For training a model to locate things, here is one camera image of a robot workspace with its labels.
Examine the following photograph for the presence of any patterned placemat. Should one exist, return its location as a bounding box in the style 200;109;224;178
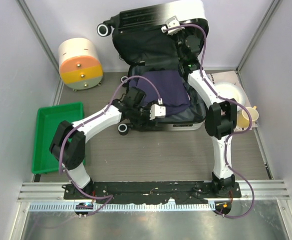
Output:
207;71;258;128

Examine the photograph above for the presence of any white paper plate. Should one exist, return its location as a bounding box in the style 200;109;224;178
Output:
215;82;246;106

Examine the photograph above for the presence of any white slotted cable duct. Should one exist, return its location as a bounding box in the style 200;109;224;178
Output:
28;200;215;213

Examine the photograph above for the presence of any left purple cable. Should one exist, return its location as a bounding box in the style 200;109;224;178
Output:
58;75;164;217

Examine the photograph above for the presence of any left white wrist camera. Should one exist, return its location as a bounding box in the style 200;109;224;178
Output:
149;104;166;121

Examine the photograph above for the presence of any round mini drawer cabinet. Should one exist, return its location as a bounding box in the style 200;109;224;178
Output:
58;37;103;91

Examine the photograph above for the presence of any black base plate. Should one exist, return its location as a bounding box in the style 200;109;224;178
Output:
63;180;243;204

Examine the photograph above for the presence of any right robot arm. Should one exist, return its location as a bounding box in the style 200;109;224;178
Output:
176;30;237;198

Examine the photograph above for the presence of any aluminium rail frame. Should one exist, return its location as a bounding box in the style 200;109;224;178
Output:
17;180;290;205

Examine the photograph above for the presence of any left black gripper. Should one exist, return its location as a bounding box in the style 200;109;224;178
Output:
132;100;157;131

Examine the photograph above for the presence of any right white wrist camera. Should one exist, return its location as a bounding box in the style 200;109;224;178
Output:
161;16;185;36

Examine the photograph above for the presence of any yellow cup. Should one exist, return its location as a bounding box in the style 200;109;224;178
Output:
237;106;259;128

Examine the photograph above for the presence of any white black space suitcase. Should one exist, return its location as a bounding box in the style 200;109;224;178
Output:
97;0;209;136

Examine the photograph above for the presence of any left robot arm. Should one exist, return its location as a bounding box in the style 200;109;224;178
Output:
49;87;165;200

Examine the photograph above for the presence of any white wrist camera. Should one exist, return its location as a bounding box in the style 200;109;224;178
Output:
149;104;166;121
161;16;185;36

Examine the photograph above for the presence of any green plastic tray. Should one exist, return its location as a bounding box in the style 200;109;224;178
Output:
31;102;84;174

